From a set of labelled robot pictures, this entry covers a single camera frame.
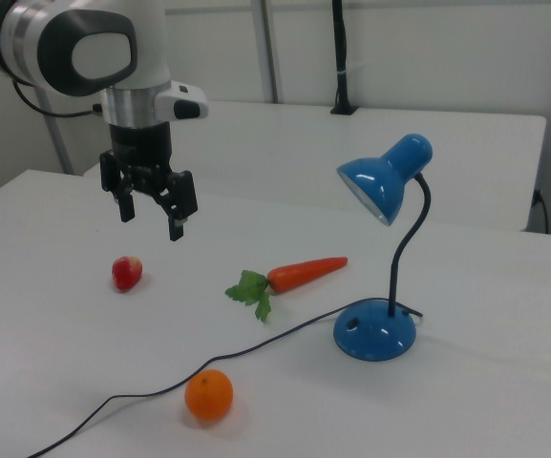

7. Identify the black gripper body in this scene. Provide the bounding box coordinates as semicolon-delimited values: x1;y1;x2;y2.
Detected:
108;120;175;192

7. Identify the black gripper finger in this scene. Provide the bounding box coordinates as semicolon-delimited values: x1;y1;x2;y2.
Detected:
152;169;199;243
99;149;138;224

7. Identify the blue desk lamp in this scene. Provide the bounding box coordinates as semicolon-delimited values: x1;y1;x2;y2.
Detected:
332;133;434;363

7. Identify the red toy strawberry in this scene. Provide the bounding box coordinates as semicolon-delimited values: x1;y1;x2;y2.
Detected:
111;255;144;294

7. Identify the orange toy carrot with leaves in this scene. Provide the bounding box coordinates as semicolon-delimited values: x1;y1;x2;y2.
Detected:
224;256;350;324

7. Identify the toy orange fruit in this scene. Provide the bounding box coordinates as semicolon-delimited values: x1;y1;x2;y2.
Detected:
183;368;235;423

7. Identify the grey metal frame post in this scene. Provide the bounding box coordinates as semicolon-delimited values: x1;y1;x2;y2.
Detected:
34;88;74;176
249;0;282;104

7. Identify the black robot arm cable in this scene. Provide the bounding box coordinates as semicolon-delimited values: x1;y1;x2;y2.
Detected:
11;79;103;118

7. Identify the black lamp power cable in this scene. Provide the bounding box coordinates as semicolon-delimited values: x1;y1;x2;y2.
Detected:
27;304;425;458

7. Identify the black camera pole with clamp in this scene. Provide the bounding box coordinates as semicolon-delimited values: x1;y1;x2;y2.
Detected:
328;0;360;116

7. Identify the black wall plug cable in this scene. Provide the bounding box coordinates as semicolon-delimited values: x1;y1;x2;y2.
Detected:
533;188;551;236

